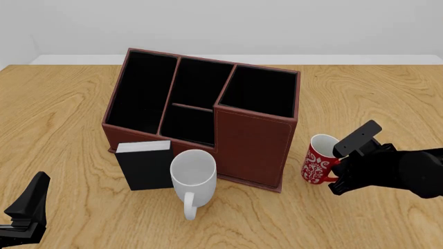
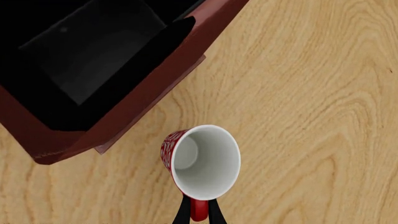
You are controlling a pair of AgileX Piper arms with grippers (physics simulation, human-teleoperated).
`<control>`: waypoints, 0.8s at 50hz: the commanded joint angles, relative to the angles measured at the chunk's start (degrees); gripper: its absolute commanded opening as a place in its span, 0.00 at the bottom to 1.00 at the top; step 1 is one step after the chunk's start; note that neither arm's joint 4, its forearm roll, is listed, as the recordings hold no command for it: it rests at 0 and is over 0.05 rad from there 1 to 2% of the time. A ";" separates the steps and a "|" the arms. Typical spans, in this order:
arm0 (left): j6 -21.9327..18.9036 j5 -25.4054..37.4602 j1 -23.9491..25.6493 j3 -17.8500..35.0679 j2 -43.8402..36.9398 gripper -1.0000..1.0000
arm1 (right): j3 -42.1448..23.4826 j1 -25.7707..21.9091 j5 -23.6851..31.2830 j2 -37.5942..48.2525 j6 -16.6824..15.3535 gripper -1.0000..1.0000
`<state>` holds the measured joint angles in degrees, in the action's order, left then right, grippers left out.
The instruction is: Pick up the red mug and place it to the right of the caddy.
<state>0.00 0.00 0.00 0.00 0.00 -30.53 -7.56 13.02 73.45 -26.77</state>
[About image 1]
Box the white mug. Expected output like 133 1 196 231
170 149 218 221

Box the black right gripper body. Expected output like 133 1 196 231
327 143 399 196

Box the black book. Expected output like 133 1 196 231
115 140 176 192

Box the red-brown desk caddy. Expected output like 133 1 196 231
101 47 301 194

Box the flat black plate on stalk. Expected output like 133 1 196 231
332 119 383 159

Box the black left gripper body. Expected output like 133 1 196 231
0 219 48 246

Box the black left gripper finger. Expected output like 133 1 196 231
3 170 51 230

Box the red patterned mug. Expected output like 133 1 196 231
300 133 343 185

